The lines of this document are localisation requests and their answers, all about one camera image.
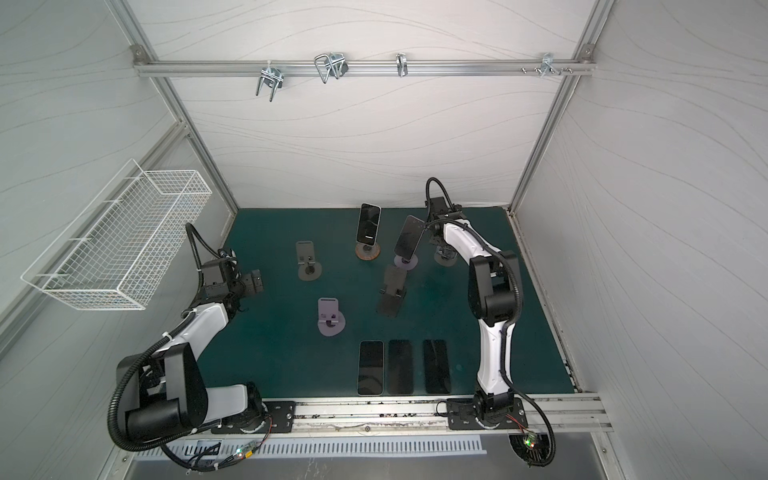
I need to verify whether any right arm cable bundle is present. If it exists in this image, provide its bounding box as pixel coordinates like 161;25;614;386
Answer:
503;389;558;469

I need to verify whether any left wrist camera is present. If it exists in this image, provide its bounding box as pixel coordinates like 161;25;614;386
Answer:
199;249;240;302

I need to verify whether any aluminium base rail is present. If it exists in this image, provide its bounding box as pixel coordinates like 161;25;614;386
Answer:
268;393;613;437

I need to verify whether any metal u-bolt clamp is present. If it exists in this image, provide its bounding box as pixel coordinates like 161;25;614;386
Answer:
255;64;284;102
313;52;349;84

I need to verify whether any metal u-bolt clamp left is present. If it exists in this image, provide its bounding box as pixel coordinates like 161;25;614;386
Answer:
255;64;284;102

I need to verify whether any metal clamp small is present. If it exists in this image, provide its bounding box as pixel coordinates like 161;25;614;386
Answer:
395;53;408;78

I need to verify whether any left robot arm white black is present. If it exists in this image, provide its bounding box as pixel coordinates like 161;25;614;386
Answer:
107;270;268;452

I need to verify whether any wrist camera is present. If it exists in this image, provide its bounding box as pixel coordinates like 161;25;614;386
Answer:
199;249;240;302
426;196;452;221

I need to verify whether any lilac round stand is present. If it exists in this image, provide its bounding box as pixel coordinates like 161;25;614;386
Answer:
394;254;418;271
317;298;346;337

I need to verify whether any wooden round stand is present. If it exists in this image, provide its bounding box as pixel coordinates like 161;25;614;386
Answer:
355;243;381;261

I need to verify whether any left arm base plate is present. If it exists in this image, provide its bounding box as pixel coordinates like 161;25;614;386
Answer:
211;400;297;435

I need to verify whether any metal bracket right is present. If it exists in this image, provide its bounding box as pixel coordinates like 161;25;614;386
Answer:
520;53;573;78

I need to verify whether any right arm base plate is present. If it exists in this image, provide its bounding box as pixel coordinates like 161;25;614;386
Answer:
436;394;528;431

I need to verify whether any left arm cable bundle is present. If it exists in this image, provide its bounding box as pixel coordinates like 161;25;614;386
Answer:
160;419;274;474

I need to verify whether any white wire basket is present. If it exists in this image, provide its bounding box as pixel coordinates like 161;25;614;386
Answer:
20;159;212;311

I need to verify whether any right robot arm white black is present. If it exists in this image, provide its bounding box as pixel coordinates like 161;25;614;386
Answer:
427;211;524;424

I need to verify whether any white slotted cable duct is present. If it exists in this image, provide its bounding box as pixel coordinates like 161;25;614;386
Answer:
134;435;487;461

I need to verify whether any lilac rear round stand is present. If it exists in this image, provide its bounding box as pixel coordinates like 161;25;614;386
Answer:
394;254;418;271

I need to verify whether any metal u-bolt clamp middle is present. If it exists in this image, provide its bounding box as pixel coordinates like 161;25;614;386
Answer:
313;52;349;84

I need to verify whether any grey round stand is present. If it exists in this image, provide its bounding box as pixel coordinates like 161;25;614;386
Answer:
296;240;322;282
434;246;458;267

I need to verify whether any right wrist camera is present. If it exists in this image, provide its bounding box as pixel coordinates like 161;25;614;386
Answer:
426;196;452;221

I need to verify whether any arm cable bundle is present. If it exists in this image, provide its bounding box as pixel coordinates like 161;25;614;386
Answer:
503;389;558;469
160;419;274;474

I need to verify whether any black folding phone stand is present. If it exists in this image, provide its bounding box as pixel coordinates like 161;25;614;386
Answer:
376;265;407;318

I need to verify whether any aluminium crossbar rail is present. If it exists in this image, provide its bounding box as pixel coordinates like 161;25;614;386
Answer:
134;57;597;78

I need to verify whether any grey round stand left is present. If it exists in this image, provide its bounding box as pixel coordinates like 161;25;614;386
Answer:
296;240;322;282

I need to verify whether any lilac front round stand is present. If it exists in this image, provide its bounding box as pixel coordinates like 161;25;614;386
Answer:
317;298;346;337

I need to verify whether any phone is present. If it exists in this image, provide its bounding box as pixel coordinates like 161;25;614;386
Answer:
357;341;384;396
356;203;381;246
386;340;414;396
394;215;425;263
422;340;451;395

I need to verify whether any grey round stand right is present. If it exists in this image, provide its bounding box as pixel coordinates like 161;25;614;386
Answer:
434;246;458;267

